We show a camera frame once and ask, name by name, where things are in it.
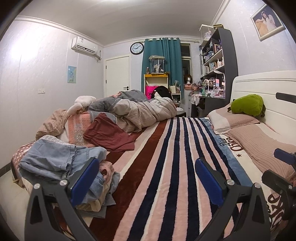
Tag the pink floral blanket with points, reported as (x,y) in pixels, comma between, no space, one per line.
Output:
(76,129)

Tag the large pink beige pillow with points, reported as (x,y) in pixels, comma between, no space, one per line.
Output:
(254,143)

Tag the dark grey bookshelf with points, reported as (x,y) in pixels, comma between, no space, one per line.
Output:
(231,60)

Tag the beige folded garment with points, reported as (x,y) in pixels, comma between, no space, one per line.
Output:
(92,208)

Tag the red cloth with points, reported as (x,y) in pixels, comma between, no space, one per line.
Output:
(108,134)

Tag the striped blanket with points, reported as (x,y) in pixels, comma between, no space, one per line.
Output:
(161,173)

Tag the pink bag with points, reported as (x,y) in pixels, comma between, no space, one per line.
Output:
(149,92)

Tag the polka dot bed sheet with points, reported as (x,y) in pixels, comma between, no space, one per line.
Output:
(19,157)

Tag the grey beige quilt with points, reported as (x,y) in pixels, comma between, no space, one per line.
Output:
(143,113)

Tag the green plush toy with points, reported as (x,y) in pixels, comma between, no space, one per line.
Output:
(247,105)

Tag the pale pink plush toy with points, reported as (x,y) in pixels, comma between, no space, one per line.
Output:
(83,102)

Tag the white air conditioner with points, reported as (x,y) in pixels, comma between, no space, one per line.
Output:
(84,45)

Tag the wig on mannequin head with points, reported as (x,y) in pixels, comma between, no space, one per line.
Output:
(188,80)

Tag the clear display box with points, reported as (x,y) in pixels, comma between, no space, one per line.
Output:
(205,32)

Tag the white door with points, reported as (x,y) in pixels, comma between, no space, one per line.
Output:
(116,76)

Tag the round wall clock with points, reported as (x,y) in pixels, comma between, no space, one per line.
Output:
(137,48)

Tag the framed photo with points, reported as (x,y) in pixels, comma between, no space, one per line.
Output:
(267,22)

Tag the pink folded garment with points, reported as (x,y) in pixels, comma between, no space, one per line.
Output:
(111,173)

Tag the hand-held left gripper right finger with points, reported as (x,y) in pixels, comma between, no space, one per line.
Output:
(208,183)

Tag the white bed headboard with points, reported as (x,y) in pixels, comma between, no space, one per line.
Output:
(254,85)

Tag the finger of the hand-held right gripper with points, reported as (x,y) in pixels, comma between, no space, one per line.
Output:
(277,180)
(285,156)

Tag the beige striped cloth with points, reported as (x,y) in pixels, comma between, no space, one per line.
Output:
(53,122)

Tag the glass display case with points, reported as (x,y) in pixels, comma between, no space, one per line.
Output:
(157,64)

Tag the yellow shelf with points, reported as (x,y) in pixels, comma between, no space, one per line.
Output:
(156,75)

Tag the blue denim folded garment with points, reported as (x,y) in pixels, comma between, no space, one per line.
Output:
(101,192)

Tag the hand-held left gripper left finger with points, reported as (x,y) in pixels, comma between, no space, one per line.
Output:
(84,183)

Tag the teal curtain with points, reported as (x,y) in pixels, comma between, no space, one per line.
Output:
(171,64)

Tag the black plush toy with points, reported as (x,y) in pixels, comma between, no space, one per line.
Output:
(165,91)

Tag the small wall poster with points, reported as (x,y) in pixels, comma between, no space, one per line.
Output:
(72,74)

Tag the window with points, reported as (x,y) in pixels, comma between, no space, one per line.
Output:
(186,67)

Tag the black stool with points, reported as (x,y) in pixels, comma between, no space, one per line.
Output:
(181,114)

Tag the small white rack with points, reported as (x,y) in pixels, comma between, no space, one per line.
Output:
(177,99)

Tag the dark desk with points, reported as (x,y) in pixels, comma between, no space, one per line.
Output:
(217,104)

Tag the light blue pants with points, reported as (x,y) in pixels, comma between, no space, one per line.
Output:
(50,160)

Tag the small pink white pillow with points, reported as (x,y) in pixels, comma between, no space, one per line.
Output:
(231,120)

